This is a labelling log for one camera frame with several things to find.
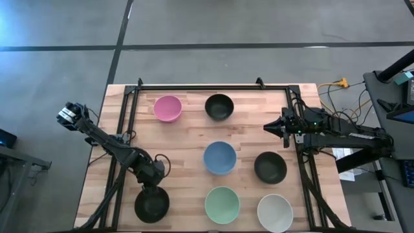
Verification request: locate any dark monitor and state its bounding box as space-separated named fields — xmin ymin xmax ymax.
xmin=406 ymin=79 xmax=414 ymax=106

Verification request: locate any black metal rig frame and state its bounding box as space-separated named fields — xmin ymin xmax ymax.
xmin=74 ymin=76 xmax=352 ymax=233

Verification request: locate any grey desk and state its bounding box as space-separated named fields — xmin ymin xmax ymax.
xmin=362 ymin=70 xmax=414 ymax=233

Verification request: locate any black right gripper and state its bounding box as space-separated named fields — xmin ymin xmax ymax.
xmin=263 ymin=107 xmax=303 ymax=149

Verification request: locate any grey desk leg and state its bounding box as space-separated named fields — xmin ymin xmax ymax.
xmin=371 ymin=160 xmax=397 ymax=223

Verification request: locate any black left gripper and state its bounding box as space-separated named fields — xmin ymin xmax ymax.
xmin=138 ymin=159 xmax=166 ymax=199

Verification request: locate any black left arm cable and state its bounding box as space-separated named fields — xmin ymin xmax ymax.
xmin=154 ymin=153 xmax=172 ymax=178

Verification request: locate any black stand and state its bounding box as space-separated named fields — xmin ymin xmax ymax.
xmin=376 ymin=98 xmax=399 ymax=113

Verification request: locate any white bowl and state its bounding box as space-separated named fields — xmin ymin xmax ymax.
xmin=257 ymin=194 xmax=294 ymax=233

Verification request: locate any yellow extension cord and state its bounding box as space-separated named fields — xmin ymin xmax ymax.
xmin=316 ymin=77 xmax=373 ymax=119

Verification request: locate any black desk crossbeam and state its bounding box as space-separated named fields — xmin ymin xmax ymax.
xmin=335 ymin=139 xmax=389 ymax=174

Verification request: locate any blue bowl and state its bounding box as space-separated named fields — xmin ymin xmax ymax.
xmin=202 ymin=140 xmax=237 ymax=176

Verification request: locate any black bowl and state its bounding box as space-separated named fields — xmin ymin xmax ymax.
xmin=204 ymin=93 xmax=235 ymax=122
xmin=254 ymin=151 xmax=288 ymax=185
xmin=134 ymin=186 xmax=171 ymax=224

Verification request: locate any green bowl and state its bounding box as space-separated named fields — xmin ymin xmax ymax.
xmin=204 ymin=186 xmax=241 ymax=225

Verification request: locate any pink bowl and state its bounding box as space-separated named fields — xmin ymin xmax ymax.
xmin=153 ymin=94 xmax=183 ymax=124

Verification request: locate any black keyboard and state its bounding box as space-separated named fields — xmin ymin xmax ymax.
xmin=402 ymin=159 xmax=414 ymax=189

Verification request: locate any tablet with blue screen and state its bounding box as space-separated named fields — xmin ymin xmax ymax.
xmin=386 ymin=105 xmax=414 ymax=126

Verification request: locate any white paper sheet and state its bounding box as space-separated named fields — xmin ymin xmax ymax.
xmin=332 ymin=146 xmax=356 ymax=162
xmin=338 ymin=170 xmax=356 ymax=183

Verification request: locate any black pole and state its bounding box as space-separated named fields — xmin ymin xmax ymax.
xmin=376 ymin=48 xmax=414 ymax=82

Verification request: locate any teal box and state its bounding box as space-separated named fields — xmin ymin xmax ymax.
xmin=393 ymin=71 xmax=414 ymax=85

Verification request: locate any black device with blue light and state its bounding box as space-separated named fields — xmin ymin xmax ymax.
xmin=0 ymin=128 xmax=18 ymax=149

